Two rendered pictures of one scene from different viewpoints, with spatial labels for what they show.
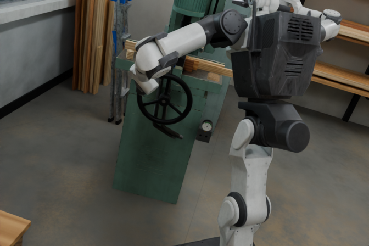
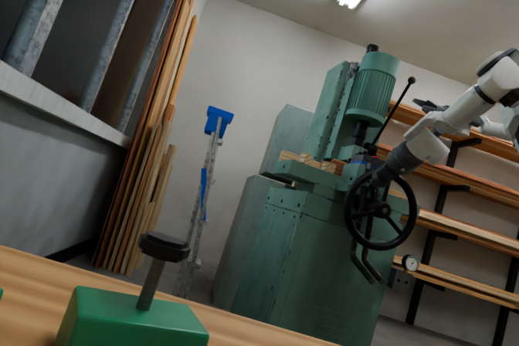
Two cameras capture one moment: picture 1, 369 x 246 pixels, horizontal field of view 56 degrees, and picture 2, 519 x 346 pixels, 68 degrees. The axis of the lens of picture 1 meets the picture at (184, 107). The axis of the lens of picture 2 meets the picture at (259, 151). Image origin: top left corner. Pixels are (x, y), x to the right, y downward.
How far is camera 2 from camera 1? 1.28 m
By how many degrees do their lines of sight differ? 35
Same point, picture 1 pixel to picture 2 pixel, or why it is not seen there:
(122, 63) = (300, 167)
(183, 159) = (367, 328)
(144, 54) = (509, 66)
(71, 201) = not seen: outside the picture
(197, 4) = (384, 108)
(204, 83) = (401, 202)
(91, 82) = (127, 256)
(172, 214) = not seen: outside the picture
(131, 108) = (301, 240)
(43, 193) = not seen: outside the picture
